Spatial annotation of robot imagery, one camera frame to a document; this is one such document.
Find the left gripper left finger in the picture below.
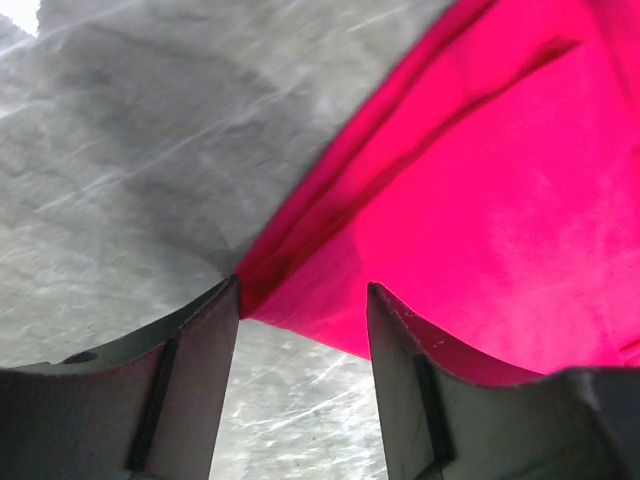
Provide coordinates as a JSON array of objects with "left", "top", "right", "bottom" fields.
[{"left": 1, "top": 277, "right": 240, "bottom": 479}]

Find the pink t shirt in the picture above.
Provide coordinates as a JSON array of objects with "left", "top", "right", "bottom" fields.
[{"left": 237, "top": 1, "right": 639, "bottom": 373}]

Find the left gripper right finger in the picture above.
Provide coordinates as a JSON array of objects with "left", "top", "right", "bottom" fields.
[{"left": 367, "top": 283, "right": 639, "bottom": 479}]

